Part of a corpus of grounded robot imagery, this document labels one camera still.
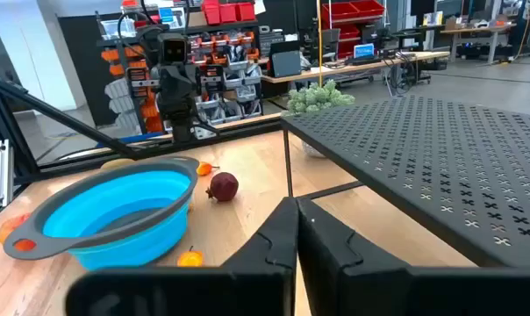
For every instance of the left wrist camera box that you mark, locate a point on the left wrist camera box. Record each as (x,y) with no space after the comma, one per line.
(174,49)

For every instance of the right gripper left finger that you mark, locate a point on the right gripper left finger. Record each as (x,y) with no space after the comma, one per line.
(265,281)

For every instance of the red bin shelving unit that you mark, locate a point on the red bin shelving unit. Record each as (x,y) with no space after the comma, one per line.
(348,26)

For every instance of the blue flat board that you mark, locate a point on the blue flat board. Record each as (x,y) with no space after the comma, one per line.
(129,139)

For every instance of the dark red toy pomegranate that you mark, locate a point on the dark red toy pomegranate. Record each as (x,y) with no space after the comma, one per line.
(223,186)

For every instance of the small orange toy fruit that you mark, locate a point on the small orange toy fruit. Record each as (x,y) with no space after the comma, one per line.
(190,260)
(203,168)

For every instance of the green succulent in white pot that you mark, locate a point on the green succulent in white pot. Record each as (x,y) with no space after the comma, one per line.
(317,98)

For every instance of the grey blue equipment case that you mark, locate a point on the grey blue equipment case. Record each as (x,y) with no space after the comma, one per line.
(286,63)

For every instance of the small drawers cabinet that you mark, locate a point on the small drawers cabinet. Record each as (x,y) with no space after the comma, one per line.
(271,41)

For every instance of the black perforated metal rack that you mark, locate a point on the black perforated metal rack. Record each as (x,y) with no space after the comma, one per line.
(423,153)

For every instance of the red storage bin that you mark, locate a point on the red storage bin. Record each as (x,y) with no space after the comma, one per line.
(228,13)
(245,11)
(211,13)

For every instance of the wooden desk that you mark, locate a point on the wooden desk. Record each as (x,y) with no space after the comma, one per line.
(477,30)

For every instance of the silver frame bracket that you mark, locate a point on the silver frame bracket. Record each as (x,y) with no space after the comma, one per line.
(4,173)

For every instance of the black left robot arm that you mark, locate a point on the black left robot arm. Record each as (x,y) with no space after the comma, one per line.
(184,131)

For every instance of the laptop with blue screen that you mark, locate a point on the laptop with blue screen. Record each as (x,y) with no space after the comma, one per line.
(363,52)

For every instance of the wooden workbench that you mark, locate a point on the wooden workbench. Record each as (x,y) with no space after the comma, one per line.
(335,69)

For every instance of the red yellow toy mango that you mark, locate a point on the red yellow toy mango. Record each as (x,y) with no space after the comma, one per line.
(10,226)

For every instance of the parts bin shelving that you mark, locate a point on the parts bin shelving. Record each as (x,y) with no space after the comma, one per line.
(230,79)

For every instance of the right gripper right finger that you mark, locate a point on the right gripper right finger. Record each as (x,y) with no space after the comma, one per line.
(357,285)

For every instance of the blue collapsible bowl grey rim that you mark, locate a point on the blue collapsible bowl grey rim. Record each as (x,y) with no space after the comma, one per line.
(116,202)

